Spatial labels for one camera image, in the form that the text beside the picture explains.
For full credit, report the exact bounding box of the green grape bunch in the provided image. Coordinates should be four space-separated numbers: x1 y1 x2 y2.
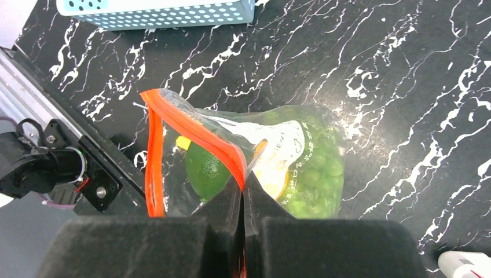
265 105 345 218

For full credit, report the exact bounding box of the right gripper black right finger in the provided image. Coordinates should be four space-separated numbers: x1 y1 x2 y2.
243 175 426 277

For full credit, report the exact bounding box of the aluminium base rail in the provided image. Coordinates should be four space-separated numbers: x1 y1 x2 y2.
1 48 85 138

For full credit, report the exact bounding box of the clear zip top bag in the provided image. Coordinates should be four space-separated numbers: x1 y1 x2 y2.
140 88 346 220

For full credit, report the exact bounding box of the green avocado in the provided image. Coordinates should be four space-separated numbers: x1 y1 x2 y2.
185 142 231 202

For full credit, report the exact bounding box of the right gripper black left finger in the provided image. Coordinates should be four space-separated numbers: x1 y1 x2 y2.
37 178 243 277

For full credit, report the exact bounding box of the light blue plastic basket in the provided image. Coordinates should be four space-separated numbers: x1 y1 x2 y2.
56 0 255 31

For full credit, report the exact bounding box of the yellow lemon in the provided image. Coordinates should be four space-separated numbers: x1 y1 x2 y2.
252 140 289 200

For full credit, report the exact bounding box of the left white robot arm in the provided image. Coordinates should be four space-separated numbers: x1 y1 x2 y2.
1 118 123 213

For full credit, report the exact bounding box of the white pvc pipe frame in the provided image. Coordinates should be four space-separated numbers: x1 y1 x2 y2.
437 251 490 278

